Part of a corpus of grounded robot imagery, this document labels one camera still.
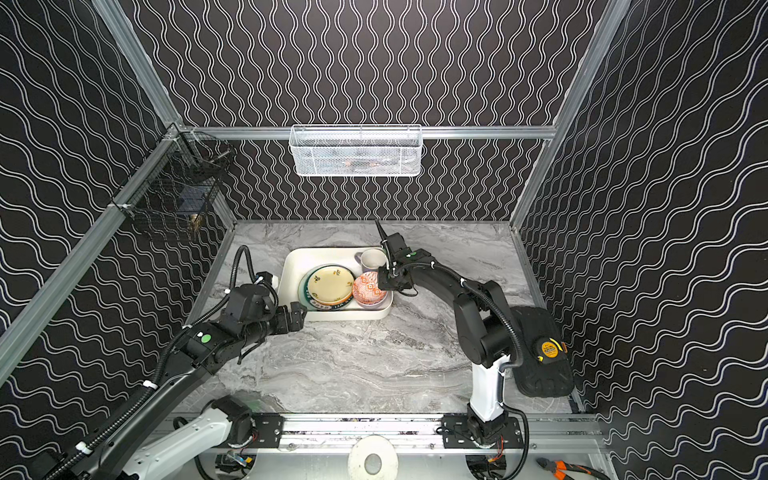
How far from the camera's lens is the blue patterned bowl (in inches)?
36.8

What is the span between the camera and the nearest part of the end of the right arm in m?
0.69

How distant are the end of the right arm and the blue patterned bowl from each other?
8 centimetres
